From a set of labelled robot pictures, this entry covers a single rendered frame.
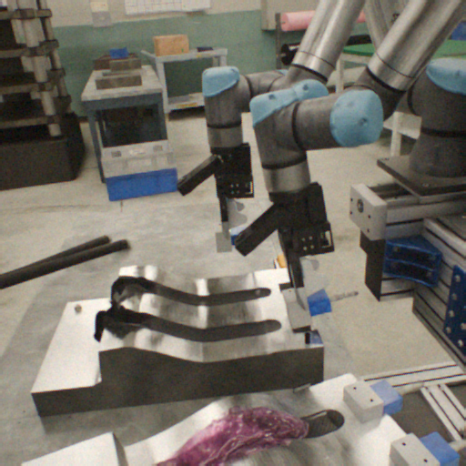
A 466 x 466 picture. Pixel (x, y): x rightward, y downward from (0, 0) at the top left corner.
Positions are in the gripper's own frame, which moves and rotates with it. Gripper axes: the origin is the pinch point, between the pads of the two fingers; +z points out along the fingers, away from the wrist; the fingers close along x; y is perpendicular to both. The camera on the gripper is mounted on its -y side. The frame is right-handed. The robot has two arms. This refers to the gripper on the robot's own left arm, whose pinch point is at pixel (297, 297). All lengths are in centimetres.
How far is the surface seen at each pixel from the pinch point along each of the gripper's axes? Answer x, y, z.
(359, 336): 108, 36, 86
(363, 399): -18.0, 4.7, 9.2
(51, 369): -2.0, -45.6, 2.0
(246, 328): 0.9, -10.3, 4.4
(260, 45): 652, 88, -69
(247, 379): -6.3, -12.0, 10.1
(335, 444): -22.5, -1.2, 11.7
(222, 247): 25.8, -12.0, -3.1
